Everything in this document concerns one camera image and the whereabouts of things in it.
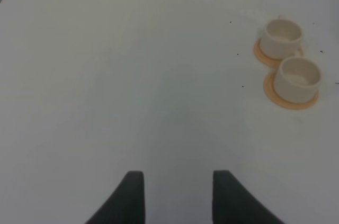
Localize white teacup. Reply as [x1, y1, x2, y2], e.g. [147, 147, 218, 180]
[259, 16, 304, 60]
[273, 57, 323, 104]

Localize near orange saucer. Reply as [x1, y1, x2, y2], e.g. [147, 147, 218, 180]
[263, 71, 319, 110]

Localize orange saucer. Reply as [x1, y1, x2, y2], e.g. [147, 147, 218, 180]
[253, 38, 305, 68]
[263, 71, 319, 110]

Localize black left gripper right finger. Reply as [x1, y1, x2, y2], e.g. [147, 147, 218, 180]
[213, 171, 283, 224]

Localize far orange saucer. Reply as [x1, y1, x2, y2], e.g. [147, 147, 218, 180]
[253, 38, 305, 68]

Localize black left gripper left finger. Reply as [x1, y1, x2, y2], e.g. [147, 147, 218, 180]
[87, 171, 145, 224]

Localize near white teacup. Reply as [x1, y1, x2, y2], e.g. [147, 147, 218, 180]
[273, 57, 323, 104]

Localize far white teacup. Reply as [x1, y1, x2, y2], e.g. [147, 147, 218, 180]
[259, 16, 304, 60]

